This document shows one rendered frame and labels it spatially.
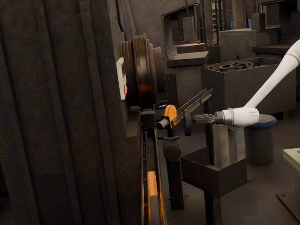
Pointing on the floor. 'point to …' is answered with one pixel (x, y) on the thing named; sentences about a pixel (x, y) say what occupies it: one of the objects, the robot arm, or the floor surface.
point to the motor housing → (173, 173)
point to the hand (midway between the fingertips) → (187, 119)
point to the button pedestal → (239, 147)
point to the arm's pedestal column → (292, 199)
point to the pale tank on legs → (215, 20)
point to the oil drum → (191, 48)
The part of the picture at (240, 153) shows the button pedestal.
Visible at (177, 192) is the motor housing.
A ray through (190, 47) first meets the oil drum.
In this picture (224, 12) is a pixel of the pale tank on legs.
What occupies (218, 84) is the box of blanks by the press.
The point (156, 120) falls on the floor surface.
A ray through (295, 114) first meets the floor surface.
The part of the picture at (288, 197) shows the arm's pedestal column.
